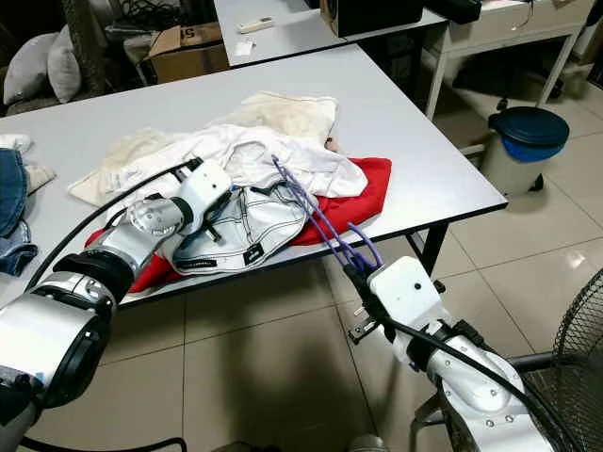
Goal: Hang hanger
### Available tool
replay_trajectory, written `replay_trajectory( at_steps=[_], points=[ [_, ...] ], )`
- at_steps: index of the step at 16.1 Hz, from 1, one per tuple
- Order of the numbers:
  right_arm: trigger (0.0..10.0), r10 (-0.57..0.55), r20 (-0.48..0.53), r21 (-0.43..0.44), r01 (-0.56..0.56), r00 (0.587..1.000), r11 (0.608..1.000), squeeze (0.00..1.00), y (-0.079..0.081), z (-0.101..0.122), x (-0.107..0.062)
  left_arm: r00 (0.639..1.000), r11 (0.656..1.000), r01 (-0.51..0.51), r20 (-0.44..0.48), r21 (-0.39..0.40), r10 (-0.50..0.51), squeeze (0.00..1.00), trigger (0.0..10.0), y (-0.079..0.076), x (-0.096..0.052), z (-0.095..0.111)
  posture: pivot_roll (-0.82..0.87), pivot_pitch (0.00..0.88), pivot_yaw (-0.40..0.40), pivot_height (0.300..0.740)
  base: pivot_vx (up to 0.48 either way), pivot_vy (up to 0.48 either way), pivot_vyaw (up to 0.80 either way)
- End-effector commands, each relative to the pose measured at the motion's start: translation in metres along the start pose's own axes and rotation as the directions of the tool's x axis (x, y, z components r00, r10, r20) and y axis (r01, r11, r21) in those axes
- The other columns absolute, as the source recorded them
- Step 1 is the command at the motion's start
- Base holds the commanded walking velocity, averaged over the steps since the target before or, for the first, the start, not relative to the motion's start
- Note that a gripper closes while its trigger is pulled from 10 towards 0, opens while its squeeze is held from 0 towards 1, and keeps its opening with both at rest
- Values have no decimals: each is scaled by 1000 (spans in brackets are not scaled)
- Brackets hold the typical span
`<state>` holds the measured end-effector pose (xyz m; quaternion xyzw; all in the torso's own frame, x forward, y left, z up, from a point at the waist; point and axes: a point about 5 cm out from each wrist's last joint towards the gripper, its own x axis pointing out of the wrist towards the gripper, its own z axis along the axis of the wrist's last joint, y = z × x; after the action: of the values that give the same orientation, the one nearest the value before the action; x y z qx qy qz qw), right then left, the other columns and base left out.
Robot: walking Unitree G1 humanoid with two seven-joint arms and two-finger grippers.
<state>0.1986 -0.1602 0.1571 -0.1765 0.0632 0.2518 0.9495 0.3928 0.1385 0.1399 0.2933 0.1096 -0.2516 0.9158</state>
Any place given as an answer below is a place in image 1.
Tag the plaid seat metal chair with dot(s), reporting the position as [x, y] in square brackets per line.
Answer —
[424, 414]

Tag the blue-lidded waste bin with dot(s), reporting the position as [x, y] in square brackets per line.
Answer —
[528, 132]

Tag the white jeans black stitching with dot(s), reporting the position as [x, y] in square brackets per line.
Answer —
[245, 231]

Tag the blue denim garment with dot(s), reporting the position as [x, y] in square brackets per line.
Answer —
[14, 202]

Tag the brown cardboard box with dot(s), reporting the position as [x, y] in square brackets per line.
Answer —
[188, 52]

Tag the plain white t-shirt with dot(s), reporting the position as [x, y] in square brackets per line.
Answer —
[245, 155]

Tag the cream cloth garment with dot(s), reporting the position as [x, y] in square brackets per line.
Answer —
[292, 113]

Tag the small white paper card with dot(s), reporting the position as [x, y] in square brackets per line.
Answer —
[245, 47]

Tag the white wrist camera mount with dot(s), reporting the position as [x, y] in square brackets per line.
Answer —
[410, 292]
[203, 193]

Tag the small white cloth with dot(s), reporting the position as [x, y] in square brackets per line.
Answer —
[11, 143]

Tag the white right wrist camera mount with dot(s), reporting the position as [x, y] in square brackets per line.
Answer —
[410, 292]

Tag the purple plastic hanger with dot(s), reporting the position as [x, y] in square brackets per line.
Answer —
[316, 212]

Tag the white desk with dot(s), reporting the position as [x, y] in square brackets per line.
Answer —
[499, 42]

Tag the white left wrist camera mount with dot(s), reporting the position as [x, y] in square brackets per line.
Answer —
[203, 193]

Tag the black standing fan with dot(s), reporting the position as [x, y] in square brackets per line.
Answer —
[579, 358]

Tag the off-white cloth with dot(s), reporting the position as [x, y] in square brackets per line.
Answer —
[42, 177]

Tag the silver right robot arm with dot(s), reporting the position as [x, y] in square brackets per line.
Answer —
[480, 386]

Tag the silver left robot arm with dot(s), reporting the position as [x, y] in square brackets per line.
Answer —
[57, 330]

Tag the grey pillow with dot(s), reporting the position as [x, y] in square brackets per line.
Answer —
[24, 71]
[64, 64]

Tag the black speaker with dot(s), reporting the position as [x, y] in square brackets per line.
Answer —
[372, 14]

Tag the white remote control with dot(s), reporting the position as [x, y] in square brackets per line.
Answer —
[254, 25]

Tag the red cloth garment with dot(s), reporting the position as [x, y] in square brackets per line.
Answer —
[363, 193]

